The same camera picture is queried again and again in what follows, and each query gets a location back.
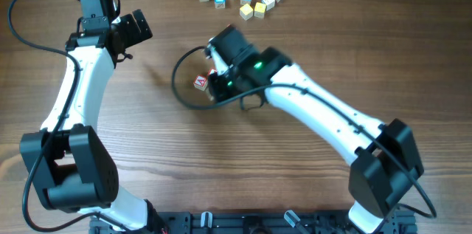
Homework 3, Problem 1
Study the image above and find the red I wooden block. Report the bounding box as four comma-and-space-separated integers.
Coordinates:
208, 69, 218, 75

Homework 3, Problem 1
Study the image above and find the red A wooden block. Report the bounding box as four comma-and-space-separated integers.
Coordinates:
193, 75, 208, 91

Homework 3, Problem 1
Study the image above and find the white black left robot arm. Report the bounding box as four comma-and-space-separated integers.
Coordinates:
20, 0, 170, 233

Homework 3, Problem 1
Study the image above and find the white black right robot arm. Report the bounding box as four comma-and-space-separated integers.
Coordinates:
206, 26, 424, 233

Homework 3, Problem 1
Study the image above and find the yellow-sided wooden block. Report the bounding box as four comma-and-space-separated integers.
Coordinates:
239, 4, 254, 21

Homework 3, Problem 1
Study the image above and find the yellow top wooden block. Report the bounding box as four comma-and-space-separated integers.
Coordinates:
254, 2, 267, 18

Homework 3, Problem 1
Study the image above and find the blue wooden block left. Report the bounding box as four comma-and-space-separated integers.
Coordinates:
214, 0, 226, 9

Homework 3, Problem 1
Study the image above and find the plain picture wooden block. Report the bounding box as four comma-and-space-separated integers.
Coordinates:
261, 0, 276, 11

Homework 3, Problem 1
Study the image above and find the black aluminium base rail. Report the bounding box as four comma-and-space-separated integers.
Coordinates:
88, 208, 418, 234

